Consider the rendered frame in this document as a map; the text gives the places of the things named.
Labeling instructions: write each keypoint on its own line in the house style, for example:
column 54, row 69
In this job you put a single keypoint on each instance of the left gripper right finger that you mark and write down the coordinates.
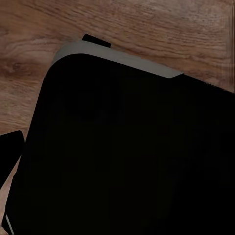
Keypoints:
column 227, row 146

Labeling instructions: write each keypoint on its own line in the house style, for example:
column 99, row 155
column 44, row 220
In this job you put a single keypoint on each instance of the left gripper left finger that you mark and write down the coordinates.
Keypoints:
column 12, row 146

